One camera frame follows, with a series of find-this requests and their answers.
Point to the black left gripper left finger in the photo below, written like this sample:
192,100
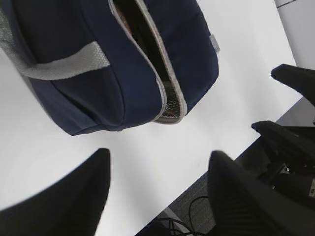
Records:
71,207

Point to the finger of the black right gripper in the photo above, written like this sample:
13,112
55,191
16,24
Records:
300,79
283,137

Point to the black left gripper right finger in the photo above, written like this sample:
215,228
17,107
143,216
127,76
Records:
244,206

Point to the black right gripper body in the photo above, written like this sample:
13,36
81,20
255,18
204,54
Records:
290,170

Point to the navy blue lunch bag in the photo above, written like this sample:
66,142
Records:
111,64

